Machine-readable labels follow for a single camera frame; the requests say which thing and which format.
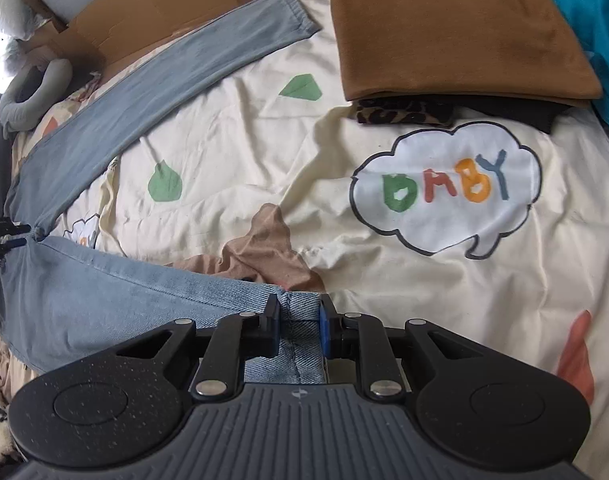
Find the folded brown garment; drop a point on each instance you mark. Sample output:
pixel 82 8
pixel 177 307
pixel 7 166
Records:
pixel 459 25

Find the printed cream bed sheet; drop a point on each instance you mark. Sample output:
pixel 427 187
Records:
pixel 284 160

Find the folded black garment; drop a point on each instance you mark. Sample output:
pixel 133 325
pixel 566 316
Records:
pixel 524 110

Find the brown cardboard sheet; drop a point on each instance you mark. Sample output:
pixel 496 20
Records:
pixel 159 5

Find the grey neck pillow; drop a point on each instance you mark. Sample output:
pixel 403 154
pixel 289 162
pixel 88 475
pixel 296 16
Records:
pixel 24 95

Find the light blue denim pants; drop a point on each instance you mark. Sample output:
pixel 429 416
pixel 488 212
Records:
pixel 109 290

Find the teal printed garment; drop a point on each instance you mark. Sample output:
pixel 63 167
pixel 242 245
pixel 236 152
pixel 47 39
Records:
pixel 604 20

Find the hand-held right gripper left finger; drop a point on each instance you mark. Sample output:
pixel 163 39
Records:
pixel 274 332

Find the leopard print garment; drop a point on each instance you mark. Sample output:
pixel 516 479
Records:
pixel 404 112

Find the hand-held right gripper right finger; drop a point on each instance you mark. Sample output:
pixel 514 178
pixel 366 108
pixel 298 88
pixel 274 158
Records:
pixel 325 332

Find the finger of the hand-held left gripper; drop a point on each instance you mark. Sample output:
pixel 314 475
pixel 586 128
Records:
pixel 7 245
pixel 4 229

